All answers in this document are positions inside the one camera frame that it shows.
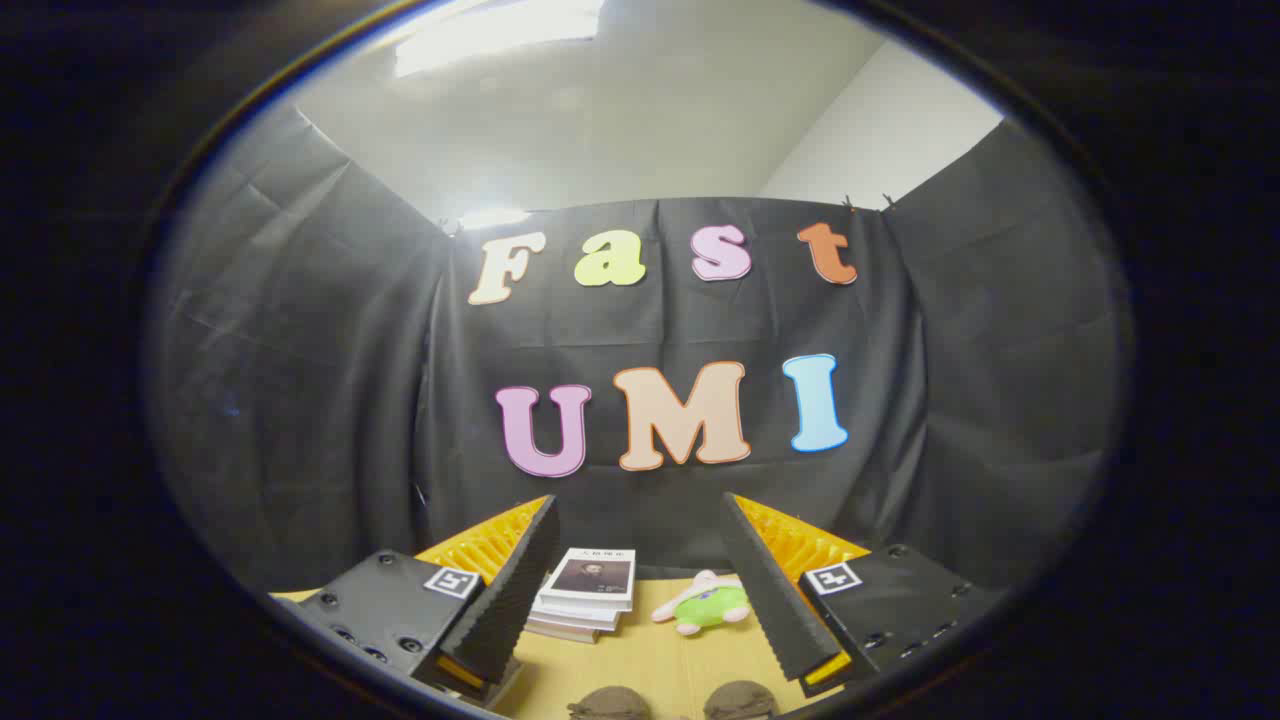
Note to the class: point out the white book brown cover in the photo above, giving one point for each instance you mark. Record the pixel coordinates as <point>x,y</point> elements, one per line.
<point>560,632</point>

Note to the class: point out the brown fuzzy shoe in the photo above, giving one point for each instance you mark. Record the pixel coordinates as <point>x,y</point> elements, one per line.
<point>740,700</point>
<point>608,703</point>

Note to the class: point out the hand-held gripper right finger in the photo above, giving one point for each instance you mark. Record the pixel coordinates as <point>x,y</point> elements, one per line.
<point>770,590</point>

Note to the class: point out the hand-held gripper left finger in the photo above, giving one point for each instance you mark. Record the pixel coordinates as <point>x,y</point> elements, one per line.
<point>510,600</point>

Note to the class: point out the white book portrait cover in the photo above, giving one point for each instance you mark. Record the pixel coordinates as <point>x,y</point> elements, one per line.
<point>590,580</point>

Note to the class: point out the green plush toy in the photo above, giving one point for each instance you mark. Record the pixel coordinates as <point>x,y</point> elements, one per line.
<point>715,605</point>

